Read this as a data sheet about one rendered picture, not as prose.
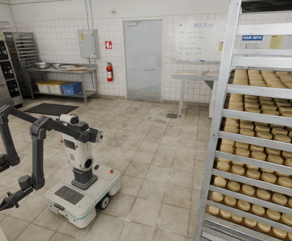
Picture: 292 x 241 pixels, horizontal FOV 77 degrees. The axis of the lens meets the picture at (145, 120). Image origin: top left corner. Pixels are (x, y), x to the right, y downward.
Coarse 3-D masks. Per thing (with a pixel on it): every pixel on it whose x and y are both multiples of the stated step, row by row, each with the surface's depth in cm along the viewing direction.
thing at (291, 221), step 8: (216, 192) 89; (216, 200) 86; (224, 200) 87; (232, 200) 85; (240, 200) 85; (240, 208) 83; (248, 208) 82; (256, 208) 81; (264, 208) 81; (264, 216) 79; (272, 216) 77; (280, 216) 77; (288, 216) 77; (288, 224) 75
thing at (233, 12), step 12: (240, 0) 50; (228, 12) 52; (228, 24) 53; (228, 36) 55; (228, 48) 56; (228, 60) 57; (228, 72) 58; (216, 96) 63; (216, 108) 64; (216, 120) 66; (216, 132) 67; (204, 180) 78; (204, 192) 80; (204, 204) 83
